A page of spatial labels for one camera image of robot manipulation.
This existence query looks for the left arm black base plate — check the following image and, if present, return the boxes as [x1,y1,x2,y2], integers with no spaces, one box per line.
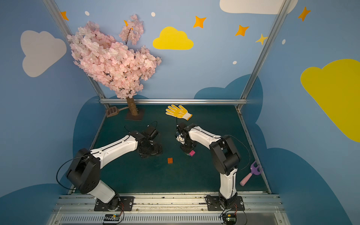
[94,195,135,212]

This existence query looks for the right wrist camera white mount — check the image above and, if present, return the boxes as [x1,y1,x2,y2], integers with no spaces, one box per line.
[176,132,186,144]

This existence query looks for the yellow white work glove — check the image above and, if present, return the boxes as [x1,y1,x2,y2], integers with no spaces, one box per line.
[166,104,193,121]

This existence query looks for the aluminium corner post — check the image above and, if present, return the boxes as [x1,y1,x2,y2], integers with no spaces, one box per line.
[43,0,106,100]
[240,0,292,102]

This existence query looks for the right aluminium corner post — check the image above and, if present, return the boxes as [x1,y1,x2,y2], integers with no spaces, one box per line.
[240,0,292,102]

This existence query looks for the purple pink toy rake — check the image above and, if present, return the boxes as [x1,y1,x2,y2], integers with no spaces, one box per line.
[240,161,263,186]

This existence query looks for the brown tree trunk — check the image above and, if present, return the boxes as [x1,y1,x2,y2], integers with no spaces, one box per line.
[126,97,138,116]

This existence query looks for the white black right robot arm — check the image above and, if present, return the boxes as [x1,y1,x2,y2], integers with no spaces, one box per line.
[175,123,242,202]

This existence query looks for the right controller board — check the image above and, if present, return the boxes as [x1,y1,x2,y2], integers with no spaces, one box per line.
[221,213,237,225]

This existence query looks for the horizontal aluminium back rail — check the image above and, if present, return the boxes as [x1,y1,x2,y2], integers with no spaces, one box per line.
[99,98,248,106]

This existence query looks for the left controller board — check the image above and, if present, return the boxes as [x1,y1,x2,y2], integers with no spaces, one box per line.
[102,214,122,225]

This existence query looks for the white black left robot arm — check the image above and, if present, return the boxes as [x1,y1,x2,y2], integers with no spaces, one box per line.
[66,126,162,204]

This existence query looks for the brown plastic slotted scoop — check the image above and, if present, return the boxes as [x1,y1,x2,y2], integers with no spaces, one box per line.
[106,106,128,118]

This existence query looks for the controller board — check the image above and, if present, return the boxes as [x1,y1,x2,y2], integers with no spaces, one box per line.
[221,213,237,225]
[102,214,122,225]

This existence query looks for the dark metal tree base plate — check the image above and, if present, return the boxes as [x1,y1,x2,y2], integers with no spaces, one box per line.
[125,108,145,121]

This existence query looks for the pink blossom tree crown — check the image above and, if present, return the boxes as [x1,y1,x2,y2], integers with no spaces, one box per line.
[68,14,161,99]

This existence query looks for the front aluminium rail frame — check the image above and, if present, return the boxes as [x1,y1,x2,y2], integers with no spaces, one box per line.
[47,191,290,225]

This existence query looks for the left aluminium corner post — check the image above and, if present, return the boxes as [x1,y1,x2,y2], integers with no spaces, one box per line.
[43,0,106,100]

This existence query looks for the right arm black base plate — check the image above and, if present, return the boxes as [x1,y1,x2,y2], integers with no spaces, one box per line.
[205,195,245,211]

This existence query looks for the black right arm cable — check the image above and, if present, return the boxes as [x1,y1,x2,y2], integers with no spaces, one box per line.
[175,116,251,171]

